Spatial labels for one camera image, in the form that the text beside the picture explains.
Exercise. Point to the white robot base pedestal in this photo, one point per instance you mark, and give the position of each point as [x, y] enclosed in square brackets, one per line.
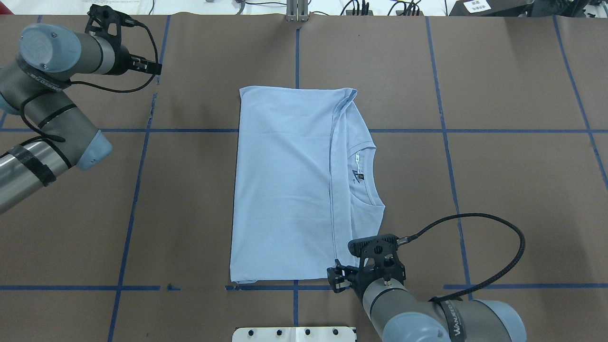
[296, 334]

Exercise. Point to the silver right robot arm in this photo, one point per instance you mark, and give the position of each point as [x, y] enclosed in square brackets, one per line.
[397, 315]

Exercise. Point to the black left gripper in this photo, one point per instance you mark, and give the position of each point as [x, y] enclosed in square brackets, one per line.
[124, 59]

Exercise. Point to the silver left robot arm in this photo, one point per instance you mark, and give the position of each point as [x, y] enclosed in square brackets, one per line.
[33, 88]

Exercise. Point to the aluminium frame post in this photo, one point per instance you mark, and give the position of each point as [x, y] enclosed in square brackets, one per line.
[297, 10]

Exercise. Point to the black box with label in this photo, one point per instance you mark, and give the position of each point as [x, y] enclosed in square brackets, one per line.
[491, 8]

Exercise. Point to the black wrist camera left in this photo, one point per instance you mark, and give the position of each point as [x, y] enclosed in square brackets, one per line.
[107, 23]

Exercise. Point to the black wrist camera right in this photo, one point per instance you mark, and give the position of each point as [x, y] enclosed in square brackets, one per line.
[377, 253]

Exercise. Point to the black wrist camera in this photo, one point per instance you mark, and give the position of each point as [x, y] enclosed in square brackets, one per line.
[377, 253]
[107, 23]

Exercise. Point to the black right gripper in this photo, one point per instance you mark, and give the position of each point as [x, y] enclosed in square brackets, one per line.
[366, 278]

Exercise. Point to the light blue t-shirt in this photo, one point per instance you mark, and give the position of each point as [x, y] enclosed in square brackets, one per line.
[304, 183]

